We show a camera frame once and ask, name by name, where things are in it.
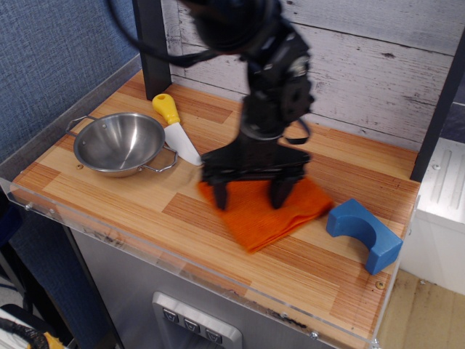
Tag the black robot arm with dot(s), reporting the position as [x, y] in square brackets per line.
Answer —
[277, 61]

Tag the yellow object bottom left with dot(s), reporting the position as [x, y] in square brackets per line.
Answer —
[53, 342]

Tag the white ribbed appliance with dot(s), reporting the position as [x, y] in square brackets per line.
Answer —
[434, 246]

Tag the orange towel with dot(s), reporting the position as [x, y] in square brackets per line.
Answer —
[252, 221]

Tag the clear acrylic edge guard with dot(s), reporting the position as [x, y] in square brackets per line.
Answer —
[317, 280]

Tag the dark right vertical post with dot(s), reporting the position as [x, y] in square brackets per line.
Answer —
[445, 101]

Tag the dark left vertical post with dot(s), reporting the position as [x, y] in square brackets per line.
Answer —
[148, 15]

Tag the silver button control panel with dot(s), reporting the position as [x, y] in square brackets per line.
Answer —
[195, 321]

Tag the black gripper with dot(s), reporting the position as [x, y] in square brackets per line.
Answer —
[247, 159]

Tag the yellow handled toy knife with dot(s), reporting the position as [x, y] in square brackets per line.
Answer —
[175, 136]

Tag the dark vertical post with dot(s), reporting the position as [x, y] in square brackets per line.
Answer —
[148, 15]
[445, 101]

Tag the blue arch wooden block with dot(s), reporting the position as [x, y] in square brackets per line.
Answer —
[352, 219]

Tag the stainless steel colander bowl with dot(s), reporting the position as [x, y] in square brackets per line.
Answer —
[120, 144]

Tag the stainless steel cabinet front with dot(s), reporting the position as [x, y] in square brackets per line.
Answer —
[127, 278]

